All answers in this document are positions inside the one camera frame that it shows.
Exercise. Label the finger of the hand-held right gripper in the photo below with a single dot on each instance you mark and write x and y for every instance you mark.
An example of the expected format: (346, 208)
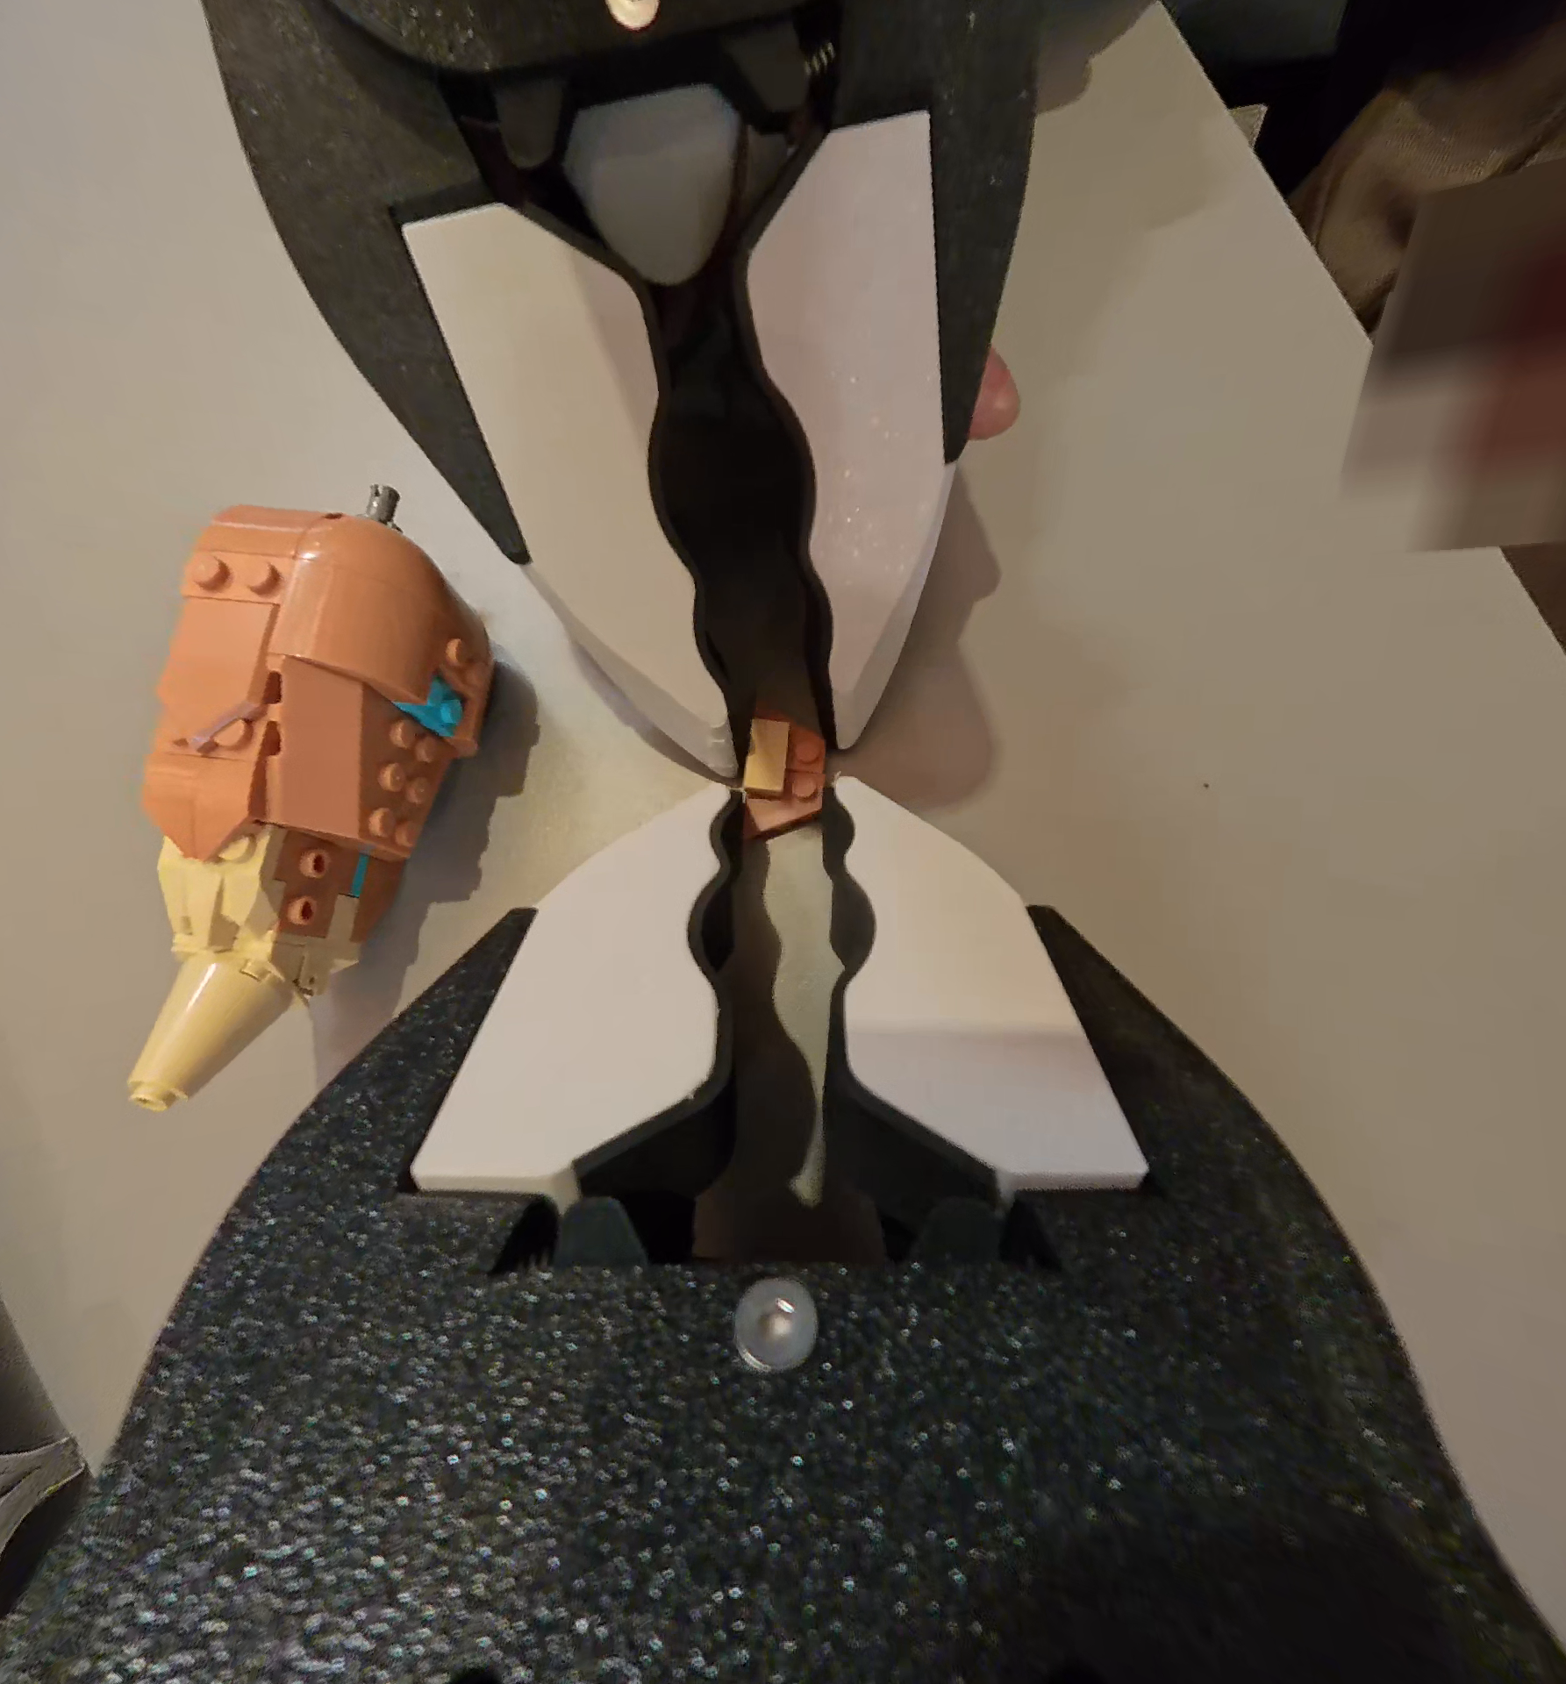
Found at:
(559, 435)
(875, 396)

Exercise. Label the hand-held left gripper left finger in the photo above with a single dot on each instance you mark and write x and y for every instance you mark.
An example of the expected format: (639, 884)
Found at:
(597, 1000)

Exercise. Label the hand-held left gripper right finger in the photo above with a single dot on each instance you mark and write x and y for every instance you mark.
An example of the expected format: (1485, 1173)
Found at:
(980, 974)

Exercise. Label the small brown toy brick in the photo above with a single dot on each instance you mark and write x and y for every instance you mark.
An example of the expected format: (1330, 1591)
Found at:
(777, 816)

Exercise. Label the tan and brown brick piece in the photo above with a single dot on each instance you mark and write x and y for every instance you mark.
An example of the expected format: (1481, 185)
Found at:
(783, 756)

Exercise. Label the person's right hand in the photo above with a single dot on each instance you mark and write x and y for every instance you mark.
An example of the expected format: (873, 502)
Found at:
(998, 396)

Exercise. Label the brown and tan brick model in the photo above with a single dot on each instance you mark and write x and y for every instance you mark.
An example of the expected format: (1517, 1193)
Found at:
(321, 684)

